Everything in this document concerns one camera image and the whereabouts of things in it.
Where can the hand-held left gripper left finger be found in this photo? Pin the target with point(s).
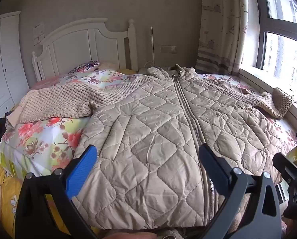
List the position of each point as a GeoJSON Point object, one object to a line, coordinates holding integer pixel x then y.
{"type": "Point", "coordinates": [82, 169]}

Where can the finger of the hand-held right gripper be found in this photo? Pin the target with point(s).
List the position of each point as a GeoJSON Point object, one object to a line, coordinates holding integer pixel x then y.
{"type": "Point", "coordinates": [296, 179]}

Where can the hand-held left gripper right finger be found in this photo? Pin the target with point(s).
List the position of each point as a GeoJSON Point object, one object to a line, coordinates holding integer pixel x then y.
{"type": "Point", "coordinates": [214, 169]}

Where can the beige quilted jacket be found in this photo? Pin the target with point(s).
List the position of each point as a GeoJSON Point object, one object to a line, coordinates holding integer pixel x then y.
{"type": "Point", "coordinates": [151, 119]}

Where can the floral quilt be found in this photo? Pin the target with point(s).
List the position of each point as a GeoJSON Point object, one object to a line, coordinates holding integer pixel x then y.
{"type": "Point", "coordinates": [46, 134]}

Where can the beige window sill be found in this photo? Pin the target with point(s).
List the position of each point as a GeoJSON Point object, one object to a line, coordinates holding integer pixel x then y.
{"type": "Point", "coordinates": [265, 79]}

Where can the yellow bed sheet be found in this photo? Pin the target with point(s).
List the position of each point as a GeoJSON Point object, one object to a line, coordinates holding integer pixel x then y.
{"type": "Point", "coordinates": [4, 191]}

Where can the purple patterned pillow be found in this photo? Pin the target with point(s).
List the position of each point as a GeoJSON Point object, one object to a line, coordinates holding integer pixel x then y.
{"type": "Point", "coordinates": [86, 66]}

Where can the dark framed window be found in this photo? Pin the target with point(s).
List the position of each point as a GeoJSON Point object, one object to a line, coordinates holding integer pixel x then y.
{"type": "Point", "coordinates": [285, 25]}

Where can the white bed headboard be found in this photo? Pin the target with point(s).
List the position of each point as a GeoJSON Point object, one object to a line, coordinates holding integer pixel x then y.
{"type": "Point", "coordinates": [73, 44]}

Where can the white wardrobe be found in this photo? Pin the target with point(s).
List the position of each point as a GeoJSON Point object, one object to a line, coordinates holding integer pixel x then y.
{"type": "Point", "coordinates": [6, 64]}

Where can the printed beige curtain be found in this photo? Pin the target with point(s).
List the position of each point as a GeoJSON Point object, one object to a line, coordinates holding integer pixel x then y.
{"type": "Point", "coordinates": [220, 29]}

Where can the thin white pole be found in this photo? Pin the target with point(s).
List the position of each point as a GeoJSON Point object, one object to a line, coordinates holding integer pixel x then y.
{"type": "Point", "coordinates": [152, 44]}

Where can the wall socket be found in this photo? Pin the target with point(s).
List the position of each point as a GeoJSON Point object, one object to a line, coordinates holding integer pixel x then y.
{"type": "Point", "coordinates": [169, 49]}

